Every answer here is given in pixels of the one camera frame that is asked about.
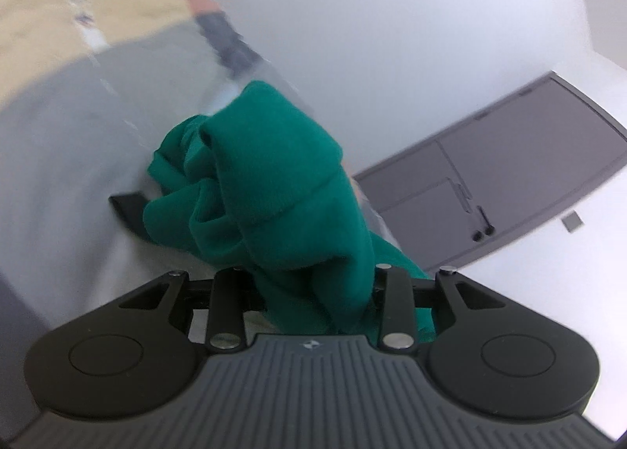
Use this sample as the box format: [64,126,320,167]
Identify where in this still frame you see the grey door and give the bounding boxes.
[353,71,627,273]

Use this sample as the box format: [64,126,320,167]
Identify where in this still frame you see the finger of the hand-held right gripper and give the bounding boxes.
[109,192,160,240]

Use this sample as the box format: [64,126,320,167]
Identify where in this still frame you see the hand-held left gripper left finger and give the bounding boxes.
[118,269,268,353]

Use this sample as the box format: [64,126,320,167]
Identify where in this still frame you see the door handle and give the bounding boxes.
[453,179,495,241]

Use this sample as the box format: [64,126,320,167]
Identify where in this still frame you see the green sweatshirt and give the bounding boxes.
[142,80,437,344]

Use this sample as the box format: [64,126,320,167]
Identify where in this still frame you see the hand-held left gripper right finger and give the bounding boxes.
[370,263,507,354]

